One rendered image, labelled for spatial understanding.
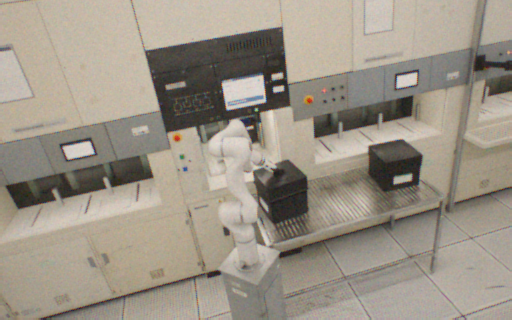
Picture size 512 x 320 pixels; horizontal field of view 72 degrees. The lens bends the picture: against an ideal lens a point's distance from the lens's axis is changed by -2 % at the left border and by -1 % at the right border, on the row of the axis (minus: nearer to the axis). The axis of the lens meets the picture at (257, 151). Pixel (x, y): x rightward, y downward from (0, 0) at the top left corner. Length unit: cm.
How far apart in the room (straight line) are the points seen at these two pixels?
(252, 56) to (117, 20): 84
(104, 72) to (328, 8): 148
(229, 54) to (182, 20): 35
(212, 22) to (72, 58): 85
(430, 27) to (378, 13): 45
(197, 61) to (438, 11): 174
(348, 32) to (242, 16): 75
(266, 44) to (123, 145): 116
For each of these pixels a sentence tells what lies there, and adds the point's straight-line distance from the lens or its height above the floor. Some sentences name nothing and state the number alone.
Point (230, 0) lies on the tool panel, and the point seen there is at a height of 216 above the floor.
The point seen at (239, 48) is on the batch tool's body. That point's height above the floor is 186.
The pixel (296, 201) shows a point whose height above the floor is 89.
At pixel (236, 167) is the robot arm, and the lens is 182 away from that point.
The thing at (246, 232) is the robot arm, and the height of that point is 101.
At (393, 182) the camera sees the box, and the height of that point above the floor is 83.
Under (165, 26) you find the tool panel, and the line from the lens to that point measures 230.
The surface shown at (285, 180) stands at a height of 106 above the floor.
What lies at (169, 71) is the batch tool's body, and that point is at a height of 180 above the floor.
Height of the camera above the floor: 233
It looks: 28 degrees down
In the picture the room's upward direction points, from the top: 8 degrees counter-clockwise
